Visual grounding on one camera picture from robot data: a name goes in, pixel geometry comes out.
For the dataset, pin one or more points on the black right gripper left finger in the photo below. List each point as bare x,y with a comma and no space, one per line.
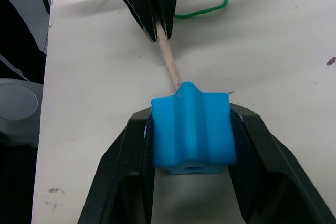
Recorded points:
118,171

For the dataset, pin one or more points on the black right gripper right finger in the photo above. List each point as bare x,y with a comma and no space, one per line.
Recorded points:
273,176

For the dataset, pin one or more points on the green lace with wooden tip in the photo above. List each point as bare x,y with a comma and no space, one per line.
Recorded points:
168,56

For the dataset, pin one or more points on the blue star-shaped block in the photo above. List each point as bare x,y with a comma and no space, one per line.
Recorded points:
191,129

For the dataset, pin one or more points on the silver robot body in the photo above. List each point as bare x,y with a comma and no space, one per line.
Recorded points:
15,100

